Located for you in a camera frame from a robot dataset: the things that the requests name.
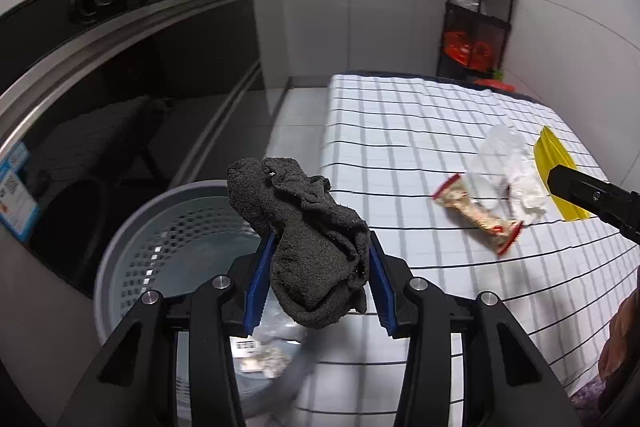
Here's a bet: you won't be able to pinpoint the dark grey cloth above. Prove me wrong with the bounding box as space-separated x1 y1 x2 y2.
226 156 371 330

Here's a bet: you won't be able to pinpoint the white black-checked tablecloth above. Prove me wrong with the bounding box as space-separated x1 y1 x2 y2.
295 73 640 427

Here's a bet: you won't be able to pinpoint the red snack wrapper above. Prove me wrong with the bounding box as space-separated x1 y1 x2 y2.
431 173 525 258

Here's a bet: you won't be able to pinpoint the yellow plastic lid ring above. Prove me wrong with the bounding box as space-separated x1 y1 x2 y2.
532 125 591 223

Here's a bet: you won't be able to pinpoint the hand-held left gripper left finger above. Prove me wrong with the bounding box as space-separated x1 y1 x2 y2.
57 232 278 427

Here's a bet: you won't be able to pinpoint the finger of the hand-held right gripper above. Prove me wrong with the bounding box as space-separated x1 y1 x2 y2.
545 164 640 244

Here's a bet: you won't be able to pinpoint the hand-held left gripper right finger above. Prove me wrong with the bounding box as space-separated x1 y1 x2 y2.
367 231 583 427

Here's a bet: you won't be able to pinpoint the grey perforated plastic basket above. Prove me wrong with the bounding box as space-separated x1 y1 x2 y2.
94 179 321 427

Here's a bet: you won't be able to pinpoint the blue sticker label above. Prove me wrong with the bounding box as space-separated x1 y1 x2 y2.
0 142 41 238

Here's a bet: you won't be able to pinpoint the grey kitchen cabinets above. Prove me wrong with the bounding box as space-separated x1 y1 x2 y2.
250 0 451 102

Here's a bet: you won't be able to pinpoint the red basin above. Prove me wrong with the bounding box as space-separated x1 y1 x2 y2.
472 78 516 92

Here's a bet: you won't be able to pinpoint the red plastic bags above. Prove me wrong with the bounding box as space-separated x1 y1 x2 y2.
442 31 496 70

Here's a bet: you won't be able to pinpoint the black shelf rack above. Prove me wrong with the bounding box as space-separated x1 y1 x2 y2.
436 0 518 80

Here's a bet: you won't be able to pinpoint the crumpled white tissue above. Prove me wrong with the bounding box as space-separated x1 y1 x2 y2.
506 154 549 227

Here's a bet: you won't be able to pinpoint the black built-in oven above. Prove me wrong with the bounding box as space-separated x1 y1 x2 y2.
0 0 266 303

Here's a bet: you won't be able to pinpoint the clear crumpled plastic bag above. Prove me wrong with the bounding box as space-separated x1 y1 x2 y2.
467 124 531 208

